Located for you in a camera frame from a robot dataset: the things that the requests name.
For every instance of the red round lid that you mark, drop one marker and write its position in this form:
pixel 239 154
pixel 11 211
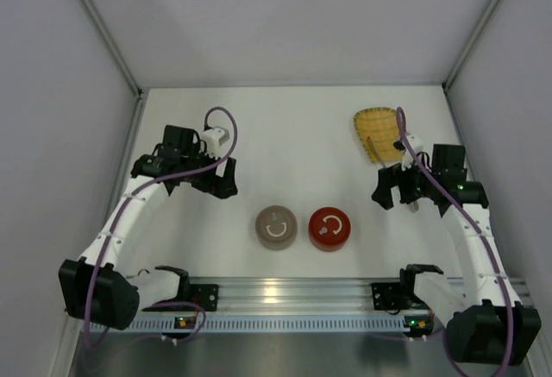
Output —
pixel 329 225

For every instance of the grey round lid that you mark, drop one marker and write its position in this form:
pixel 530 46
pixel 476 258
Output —
pixel 276 224

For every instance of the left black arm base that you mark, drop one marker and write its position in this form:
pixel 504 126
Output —
pixel 204 295

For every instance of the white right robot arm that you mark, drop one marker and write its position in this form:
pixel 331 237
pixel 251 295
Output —
pixel 487 323

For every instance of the grey tin with orange food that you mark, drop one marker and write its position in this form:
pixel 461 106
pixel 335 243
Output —
pixel 276 246

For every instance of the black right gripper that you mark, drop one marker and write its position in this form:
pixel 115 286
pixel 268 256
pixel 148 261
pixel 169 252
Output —
pixel 399 183

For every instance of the left aluminium frame post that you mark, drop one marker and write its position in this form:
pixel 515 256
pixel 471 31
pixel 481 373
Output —
pixel 100 26

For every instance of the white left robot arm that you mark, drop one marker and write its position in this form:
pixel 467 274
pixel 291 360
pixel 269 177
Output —
pixel 152 180

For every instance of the right aluminium frame post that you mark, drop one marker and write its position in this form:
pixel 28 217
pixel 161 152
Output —
pixel 475 34

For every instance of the red-based metal lunch tin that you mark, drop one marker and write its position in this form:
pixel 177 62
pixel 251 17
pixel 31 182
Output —
pixel 330 243

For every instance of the slotted grey cable duct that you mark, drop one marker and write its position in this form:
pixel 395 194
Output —
pixel 271 323

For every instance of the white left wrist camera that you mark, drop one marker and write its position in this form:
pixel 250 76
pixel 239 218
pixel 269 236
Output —
pixel 213 139

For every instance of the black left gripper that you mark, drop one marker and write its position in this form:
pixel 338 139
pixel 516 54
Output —
pixel 214 176

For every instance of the aluminium frame post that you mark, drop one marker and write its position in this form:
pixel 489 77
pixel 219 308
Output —
pixel 475 34
pixel 100 26

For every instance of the aluminium mounting rail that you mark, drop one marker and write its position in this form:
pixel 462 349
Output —
pixel 302 295

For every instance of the woven bamboo tray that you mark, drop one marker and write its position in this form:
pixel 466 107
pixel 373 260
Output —
pixel 377 130

